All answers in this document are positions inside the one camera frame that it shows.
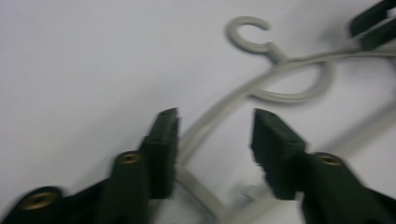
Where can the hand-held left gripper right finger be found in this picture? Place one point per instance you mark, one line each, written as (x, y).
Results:
(280, 155)

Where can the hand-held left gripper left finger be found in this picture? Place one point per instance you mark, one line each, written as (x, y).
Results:
(158, 161)

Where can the grey plastic clothes hanger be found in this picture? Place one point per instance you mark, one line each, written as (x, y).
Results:
(232, 96)
(323, 84)

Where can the white table cover board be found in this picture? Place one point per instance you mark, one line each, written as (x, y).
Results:
(77, 77)

